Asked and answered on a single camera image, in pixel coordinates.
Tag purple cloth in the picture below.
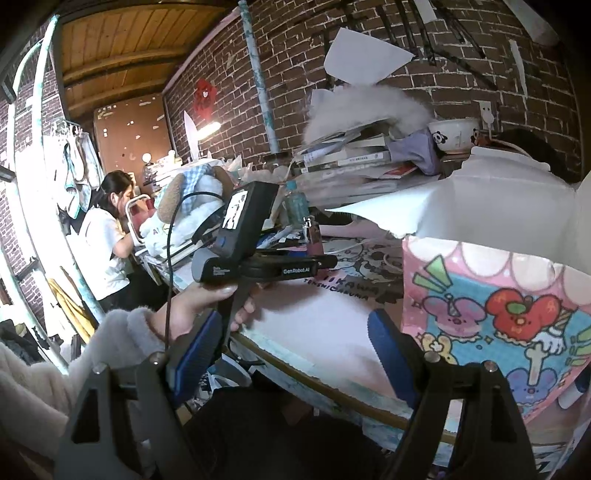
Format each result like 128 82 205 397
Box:
388 129 444 176

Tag hanging printed papers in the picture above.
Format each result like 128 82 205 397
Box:
503 0 561 47

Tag person's left hand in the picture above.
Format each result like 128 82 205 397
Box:
154 277 257 347

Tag red wall ornament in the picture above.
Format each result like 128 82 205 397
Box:
193 78 218 121

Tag white panda bowl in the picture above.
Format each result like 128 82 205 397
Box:
427 117 481 154

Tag pink cartoon paper bag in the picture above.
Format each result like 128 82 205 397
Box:
325 148 591 425

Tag stack of books and papers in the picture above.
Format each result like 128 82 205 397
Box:
293 120 444 208

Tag teal rolled paper tube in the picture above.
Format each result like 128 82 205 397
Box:
238 0 280 153

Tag white metal frame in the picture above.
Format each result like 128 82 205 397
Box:
0 14 107 370

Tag white wall socket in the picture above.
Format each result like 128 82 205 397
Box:
478 100 497 130

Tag black tripod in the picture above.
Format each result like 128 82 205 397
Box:
323 0 499 90

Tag pink lip gloss tube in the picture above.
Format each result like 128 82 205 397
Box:
302 215 326 254

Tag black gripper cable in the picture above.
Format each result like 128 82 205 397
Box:
164 191 232 342

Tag white feather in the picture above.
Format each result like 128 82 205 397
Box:
508 39 528 97

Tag brown pinboard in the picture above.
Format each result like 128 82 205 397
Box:
95 95 171 185

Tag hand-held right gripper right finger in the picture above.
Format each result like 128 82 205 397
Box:
368 308 539 480

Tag white fluffy fur piece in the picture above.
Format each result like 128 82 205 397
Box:
302 85 435 144

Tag white desk lamp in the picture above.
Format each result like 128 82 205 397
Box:
185 111 222 160

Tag plush toy with gingham cloth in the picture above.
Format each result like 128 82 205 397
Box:
139 166 236 254

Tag white paper sheet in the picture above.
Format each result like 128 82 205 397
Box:
324 28 416 86

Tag hanging towels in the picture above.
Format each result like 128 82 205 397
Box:
51 120 105 220

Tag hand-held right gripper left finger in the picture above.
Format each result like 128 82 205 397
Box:
55 309 223 480

